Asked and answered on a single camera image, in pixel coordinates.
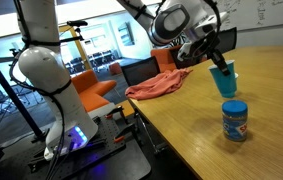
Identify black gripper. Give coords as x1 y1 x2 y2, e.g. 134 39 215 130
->
194 31 231 77

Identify teal plastic cup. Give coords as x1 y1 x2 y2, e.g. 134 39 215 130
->
208 59 239 99

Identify black chair chrome legs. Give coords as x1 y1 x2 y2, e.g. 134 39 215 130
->
214 27 239 54

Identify orange armchair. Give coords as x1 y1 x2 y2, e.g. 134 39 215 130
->
70 69 119 114
150 45 184 73

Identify blue lid labelled jar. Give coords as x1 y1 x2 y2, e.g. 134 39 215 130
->
221 99 249 143

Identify orange crumpled cloth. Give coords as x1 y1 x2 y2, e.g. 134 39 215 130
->
124 68 193 101

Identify black office chair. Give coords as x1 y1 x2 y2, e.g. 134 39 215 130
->
120 55 162 88

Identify orange ottoman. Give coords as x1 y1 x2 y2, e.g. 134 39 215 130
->
109 62 124 76

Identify black tripod stand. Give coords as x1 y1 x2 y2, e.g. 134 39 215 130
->
0 43 50 144

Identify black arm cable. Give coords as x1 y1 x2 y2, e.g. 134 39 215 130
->
9 0 223 180

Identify wall whiteboard with writing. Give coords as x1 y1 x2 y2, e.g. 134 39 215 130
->
214 0 283 32

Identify orange handled clamp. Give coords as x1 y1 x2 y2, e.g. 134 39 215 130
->
112 123 139 144
104 105 129 121

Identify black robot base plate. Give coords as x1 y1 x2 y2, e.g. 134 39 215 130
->
0 114 152 180

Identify black stereo camera bar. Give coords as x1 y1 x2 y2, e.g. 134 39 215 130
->
66 20 89 28

